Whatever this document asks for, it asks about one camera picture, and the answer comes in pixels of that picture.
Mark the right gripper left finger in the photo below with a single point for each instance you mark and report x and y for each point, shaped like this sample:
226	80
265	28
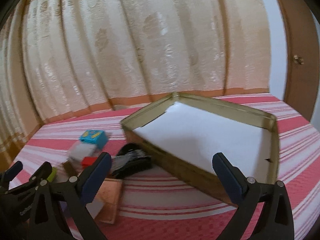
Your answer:
47	220

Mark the white paper tin liner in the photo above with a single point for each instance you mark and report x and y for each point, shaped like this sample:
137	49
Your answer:
195	135

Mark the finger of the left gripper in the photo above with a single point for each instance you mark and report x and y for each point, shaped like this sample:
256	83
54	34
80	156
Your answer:
8	175
21	191

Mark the red toy brick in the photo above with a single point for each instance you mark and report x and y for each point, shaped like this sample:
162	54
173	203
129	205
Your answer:
88	161

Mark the copper embossed tin lid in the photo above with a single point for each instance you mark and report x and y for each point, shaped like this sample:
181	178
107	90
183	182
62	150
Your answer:
104	207

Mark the blue patterned toy block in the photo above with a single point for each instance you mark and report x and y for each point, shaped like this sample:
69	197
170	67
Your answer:
95	137

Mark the brass door knob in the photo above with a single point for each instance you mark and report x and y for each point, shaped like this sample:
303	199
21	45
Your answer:
298	59

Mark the cream floral curtain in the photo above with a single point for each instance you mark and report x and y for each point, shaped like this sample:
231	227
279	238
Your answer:
66	58

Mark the brown small block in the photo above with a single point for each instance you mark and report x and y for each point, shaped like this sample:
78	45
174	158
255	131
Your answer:
69	169

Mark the black glossy bundle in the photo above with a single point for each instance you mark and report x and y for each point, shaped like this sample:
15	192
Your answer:
130	159

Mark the white translucent plastic box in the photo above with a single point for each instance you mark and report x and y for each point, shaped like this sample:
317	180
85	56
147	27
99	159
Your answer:
80	150

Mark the brown wooden door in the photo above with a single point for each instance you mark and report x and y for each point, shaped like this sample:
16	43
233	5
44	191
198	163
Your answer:
302	39

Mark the gold metal tin box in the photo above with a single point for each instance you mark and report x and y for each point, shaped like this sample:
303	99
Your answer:
192	175

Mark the green toy brick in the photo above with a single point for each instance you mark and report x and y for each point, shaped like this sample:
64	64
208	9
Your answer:
52	176

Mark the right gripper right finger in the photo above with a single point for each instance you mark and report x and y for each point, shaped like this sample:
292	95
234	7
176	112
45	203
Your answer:
275	220

